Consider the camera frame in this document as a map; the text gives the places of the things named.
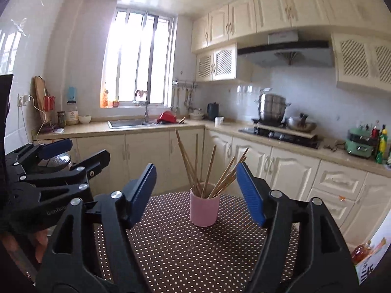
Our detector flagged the kitchen faucet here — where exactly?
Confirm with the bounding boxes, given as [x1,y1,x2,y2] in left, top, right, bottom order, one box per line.
[133,90,151,124]

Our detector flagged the cream lower kitchen cabinets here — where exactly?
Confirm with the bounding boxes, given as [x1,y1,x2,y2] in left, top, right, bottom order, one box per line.
[33,124,391,245]

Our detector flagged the cream kitchen cabinets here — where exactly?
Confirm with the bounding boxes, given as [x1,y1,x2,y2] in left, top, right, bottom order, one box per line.
[192,0,390,92]
[33,124,391,245]

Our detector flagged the cream upper kitchen cabinets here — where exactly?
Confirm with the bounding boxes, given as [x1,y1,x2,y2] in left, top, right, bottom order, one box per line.
[192,0,390,92]

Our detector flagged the person's left hand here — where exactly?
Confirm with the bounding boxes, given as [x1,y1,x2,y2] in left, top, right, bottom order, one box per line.
[1,229,49,263]

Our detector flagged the silver rice cooker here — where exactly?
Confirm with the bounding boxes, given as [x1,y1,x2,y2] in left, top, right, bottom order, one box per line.
[36,153,72,173]

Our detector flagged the white bowl on counter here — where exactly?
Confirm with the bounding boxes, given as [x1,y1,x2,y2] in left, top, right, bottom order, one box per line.
[79,115,91,124]

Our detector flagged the glass jar white lid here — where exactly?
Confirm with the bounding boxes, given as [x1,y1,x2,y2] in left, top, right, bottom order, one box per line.
[65,101,79,126]

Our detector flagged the wooden cutting board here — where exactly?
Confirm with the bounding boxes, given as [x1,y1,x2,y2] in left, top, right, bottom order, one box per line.
[33,76,49,123]

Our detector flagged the brown polka dot tablecloth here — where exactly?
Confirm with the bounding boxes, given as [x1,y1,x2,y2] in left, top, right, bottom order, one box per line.
[127,192,266,292]

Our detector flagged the red colander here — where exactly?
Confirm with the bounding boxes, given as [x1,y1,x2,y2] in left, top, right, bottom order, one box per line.
[156,111,178,124]

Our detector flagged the pink cylindrical utensil holder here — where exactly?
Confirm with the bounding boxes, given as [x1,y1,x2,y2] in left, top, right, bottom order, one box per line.
[190,190,220,228]

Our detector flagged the gas stove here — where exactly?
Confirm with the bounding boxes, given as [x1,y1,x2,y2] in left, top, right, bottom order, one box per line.
[239,128,321,149]

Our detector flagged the black wok on stove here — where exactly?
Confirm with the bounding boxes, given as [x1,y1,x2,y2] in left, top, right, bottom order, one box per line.
[286,113,317,133]

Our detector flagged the window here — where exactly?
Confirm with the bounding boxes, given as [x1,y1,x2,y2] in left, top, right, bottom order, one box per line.
[100,7,174,108]

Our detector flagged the black electric kettle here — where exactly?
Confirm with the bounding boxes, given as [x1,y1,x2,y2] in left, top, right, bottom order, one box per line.
[207,102,219,121]

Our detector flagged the stainless steel stock pot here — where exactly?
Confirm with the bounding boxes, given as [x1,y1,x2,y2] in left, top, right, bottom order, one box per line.
[258,93,291,122]

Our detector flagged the range hood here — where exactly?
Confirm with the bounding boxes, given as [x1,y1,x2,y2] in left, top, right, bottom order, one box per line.
[237,31,334,67]

